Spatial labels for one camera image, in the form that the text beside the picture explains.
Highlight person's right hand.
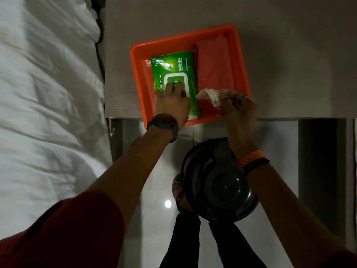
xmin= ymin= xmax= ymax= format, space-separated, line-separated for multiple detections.
xmin=216 ymin=89 xmax=258 ymax=150

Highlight person's left hand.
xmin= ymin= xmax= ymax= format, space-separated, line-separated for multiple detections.
xmin=154 ymin=82 xmax=191 ymax=131

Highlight white wet wipe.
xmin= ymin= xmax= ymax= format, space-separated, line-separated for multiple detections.
xmin=196 ymin=89 xmax=221 ymax=107

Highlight green wet wipes pack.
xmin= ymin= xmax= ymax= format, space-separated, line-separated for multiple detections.
xmin=151 ymin=51 xmax=201 ymax=121

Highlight person's right forearm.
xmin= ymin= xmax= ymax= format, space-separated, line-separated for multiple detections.
xmin=233 ymin=144 xmax=357 ymax=268

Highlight person's left forearm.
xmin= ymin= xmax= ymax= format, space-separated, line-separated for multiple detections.
xmin=85 ymin=126 xmax=175 ymax=229

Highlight black wristwatch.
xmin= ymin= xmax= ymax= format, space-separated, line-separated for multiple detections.
xmin=146 ymin=114 xmax=179 ymax=143

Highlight orange plastic tray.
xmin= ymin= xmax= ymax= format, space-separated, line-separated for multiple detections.
xmin=130 ymin=24 xmax=251 ymax=128

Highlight orange folded cloth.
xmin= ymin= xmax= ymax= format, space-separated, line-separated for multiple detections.
xmin=195 ymin=35 xmax=235 ymax=115

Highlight orange wristband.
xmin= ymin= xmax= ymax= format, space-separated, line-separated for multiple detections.
xmin=239 ymin=150 xmax=265 ymax=167

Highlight black wristband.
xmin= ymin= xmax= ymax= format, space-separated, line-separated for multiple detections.
xmin=243 ymin=158 xmax=270 ymax=176

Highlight black round lidded trash bin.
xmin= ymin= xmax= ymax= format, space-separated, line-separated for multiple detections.
xmin=181 ymin=137 xmax=259 ymax=222

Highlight brown sandal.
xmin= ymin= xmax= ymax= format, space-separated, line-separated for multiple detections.
xmin=172 ymin=173 xmax=193 ymax=212

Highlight white bed sheet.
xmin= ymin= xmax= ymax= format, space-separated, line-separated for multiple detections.
xmin=0 ymin=0 xmax=112 ymax=240

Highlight black trousers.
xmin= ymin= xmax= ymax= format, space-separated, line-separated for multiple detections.
xmin=160 ymin=210 xmax=267 ymax=268

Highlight red shirt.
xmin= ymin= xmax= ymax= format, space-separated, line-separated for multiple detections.
xmin=0 ymin=191 xmax=357 ymax=268

